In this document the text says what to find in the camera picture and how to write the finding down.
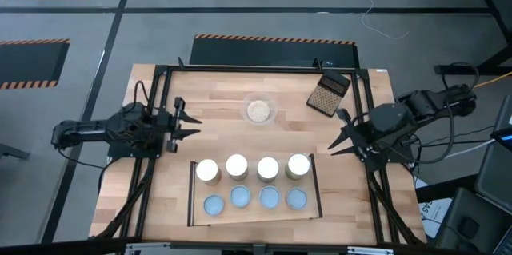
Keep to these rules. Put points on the black desk leg frame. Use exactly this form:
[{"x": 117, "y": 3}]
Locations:
[{"x": 492, "y": 70}]

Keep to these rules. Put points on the short orange-fruit can grey lid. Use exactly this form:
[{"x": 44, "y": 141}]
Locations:
[{"x": 297, "y": 198}]

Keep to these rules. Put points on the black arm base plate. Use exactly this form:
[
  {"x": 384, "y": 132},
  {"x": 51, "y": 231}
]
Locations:
[
  {"x": 120, "y": 152},
  {"x": 400, "y": 158}
]

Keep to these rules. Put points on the black aluminium table frame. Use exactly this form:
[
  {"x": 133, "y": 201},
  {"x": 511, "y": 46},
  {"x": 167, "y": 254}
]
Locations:
[{"x": 248, "y": 69}]

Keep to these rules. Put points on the black hazard-striped floor mat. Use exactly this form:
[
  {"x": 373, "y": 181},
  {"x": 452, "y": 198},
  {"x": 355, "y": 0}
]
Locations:
[
  {"x": 28, "y": 63},
  {"x": 260, "y": 53}
]

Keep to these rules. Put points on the blue lid can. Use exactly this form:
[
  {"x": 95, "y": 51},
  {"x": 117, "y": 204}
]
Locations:
[{"x": 267, "y": 167}]

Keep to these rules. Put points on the dark grey equipment case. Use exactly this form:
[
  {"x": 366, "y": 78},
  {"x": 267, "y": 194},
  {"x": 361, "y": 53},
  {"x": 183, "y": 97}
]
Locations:
[{"x": 496, "y": 175}]

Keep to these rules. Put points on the black calculator tan keypad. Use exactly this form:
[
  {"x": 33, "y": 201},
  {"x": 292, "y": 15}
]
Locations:
[{"x": 326, "y": 99}]

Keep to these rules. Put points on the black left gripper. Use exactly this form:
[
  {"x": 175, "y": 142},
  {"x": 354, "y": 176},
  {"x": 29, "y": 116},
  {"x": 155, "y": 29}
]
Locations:
[{"x": 172, "y": 123}]

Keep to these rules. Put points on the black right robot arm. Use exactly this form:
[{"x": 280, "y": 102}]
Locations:
[{"x": 424, "y": 105}]

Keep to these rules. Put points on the heap of white rice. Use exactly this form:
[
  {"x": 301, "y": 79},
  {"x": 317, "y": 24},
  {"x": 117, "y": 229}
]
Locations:
[{"x": 258, "y": 111}]

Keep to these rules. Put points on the black floor beam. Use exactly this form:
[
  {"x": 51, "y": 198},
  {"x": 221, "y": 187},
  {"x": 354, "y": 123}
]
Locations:
[{"x": 444, "y": 192}]

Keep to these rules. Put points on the black stand foot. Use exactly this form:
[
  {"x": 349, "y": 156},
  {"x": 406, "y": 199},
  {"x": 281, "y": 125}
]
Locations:
[{"x": 12, "y": 152}]

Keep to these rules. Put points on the tall green can silver lid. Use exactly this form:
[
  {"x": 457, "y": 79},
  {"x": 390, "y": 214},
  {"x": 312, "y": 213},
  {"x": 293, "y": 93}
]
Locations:
[{"x": 298, "y": 164}]

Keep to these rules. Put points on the clear plastic bowl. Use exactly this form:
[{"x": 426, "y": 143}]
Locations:
[{"x": 274, "y": 108}]

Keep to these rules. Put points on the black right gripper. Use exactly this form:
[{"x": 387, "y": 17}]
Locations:
[{"x": 362, "y": 135}]

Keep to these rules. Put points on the laptop with blue screen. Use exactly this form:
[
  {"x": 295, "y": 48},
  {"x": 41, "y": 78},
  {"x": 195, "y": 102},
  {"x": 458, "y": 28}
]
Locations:
[{"x": 505, "y": 138}]

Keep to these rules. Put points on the black rail silver brackets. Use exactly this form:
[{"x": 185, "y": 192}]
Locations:
[{"x": 256, "y": 249}]

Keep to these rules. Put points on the white printed paper sheet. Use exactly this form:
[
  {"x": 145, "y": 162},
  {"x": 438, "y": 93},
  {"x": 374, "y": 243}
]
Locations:
[{"x": 436, "y": 215}]

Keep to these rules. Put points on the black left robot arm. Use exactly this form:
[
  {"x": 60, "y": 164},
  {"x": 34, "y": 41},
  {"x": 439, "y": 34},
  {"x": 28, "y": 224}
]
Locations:
[{"x": 88, "y": 129}]

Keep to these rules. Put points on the short pineapple can grey lid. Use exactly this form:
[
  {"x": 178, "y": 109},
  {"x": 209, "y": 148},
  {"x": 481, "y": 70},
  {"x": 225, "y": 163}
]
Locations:
[{"x": 270, "y": 197}]

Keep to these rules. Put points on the wooden shelf black side rails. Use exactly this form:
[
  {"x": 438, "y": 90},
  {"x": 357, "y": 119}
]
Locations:
[{"x": 256, "y": 216}]

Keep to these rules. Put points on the black equipment case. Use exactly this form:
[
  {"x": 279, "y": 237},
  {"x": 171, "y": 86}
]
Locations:
[{"x": 468, "y": 223}]

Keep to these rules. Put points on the tall apple can silver lid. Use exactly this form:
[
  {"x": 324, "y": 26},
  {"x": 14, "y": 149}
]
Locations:
[{"x": 207, "y": 169}]

